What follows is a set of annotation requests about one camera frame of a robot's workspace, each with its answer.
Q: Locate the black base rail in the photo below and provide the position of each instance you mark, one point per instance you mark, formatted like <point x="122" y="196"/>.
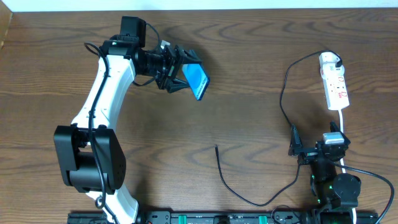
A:
<point x="165" y="217"/>

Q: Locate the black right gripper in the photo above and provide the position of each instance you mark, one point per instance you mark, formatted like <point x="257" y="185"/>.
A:
<point x="311" y="150"/>

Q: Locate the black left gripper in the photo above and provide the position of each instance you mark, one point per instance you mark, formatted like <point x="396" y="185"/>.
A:
<point x="171" y="69"/>

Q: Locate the white power strip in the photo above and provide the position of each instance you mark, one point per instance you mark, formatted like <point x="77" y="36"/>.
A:
<point x="335" y="88"/>

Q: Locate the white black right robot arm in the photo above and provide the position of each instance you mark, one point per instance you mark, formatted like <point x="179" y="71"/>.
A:
<point x="335" y="192"/>

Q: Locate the white charger adapter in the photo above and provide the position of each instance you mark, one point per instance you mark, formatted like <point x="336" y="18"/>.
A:
<point x="329" y="70"/>

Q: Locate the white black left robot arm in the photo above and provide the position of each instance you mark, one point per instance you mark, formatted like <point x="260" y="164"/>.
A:
<point x="89" y="154"/>

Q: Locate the blue Galaxy smartphone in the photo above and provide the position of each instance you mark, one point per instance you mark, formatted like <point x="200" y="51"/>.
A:
<point x="197" y="78"/>

